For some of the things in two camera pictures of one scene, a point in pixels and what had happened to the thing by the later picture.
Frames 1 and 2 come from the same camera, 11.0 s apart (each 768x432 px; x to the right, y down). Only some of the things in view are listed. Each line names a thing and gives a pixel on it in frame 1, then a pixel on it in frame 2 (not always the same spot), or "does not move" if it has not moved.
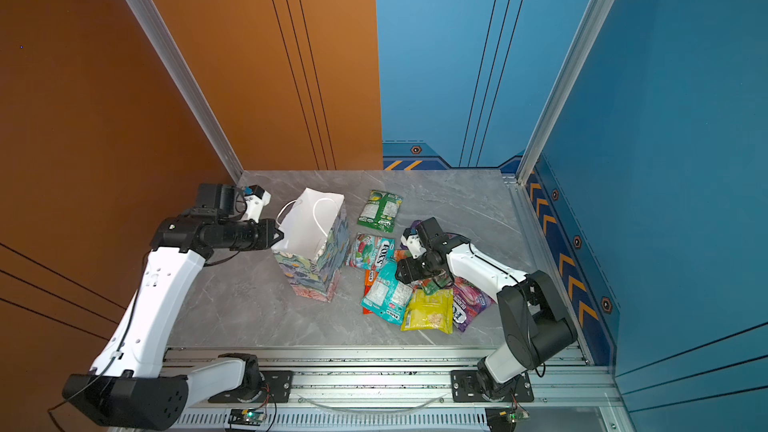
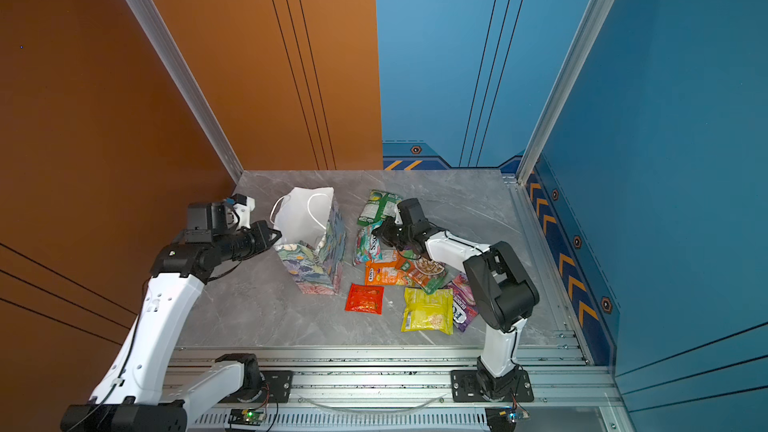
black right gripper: [408, 271] to [385, 231]
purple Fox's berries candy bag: [469, 303] does not move
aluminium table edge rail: [582, 340] does not move
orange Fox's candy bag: [370, 276] to [386, 273]
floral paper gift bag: [311, 242] does not move
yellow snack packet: [434, 311] does not move
